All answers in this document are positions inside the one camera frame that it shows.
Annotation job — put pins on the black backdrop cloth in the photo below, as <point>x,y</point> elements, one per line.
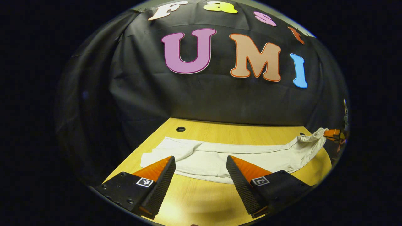
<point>204,100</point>

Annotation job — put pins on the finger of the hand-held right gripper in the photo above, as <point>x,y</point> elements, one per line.
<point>333,133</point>

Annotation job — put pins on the white jeans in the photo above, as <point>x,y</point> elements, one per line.
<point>204,160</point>

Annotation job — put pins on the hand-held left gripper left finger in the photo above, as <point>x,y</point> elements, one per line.
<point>160,188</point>

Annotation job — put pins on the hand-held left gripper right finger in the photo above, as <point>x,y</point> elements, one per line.
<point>241,188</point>

